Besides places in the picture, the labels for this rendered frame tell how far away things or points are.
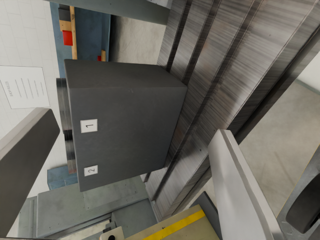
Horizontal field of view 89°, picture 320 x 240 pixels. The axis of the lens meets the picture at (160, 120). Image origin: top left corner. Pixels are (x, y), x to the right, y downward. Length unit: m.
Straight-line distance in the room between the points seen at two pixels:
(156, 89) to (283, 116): 1.04
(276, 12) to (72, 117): 0.26
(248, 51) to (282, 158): 1.09
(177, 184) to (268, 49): 0.29
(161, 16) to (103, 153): 0.51
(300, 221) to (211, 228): 1.34
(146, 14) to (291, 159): 1.09
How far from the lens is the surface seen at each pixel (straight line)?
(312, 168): 0.79
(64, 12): 3.97
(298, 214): 0.64
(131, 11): 0.62
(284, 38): 0.21
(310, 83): 0.29
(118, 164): 0.34
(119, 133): 0.28
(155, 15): 0.65
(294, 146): 1.23
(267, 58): 0.22
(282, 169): 1.30
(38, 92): 5.30
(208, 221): 1.93
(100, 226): 8.34
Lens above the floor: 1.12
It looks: 29 degrees down
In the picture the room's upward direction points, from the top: 97 degrees counter-clockwise
